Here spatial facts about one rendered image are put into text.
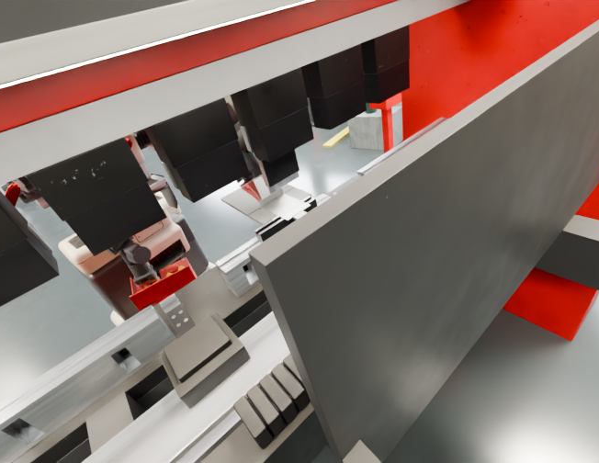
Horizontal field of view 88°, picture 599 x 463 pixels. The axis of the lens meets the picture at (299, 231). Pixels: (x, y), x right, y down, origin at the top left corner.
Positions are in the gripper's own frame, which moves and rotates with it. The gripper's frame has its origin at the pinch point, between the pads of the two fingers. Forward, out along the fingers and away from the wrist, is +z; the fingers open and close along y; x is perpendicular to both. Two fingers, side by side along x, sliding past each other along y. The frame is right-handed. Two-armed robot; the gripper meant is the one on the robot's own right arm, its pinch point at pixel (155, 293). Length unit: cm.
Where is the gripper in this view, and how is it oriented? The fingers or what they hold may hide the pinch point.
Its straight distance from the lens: 125.7
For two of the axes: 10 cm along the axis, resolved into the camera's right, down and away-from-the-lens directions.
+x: 8.4, -4.5, 3.1
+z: 3.3, 8.7, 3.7
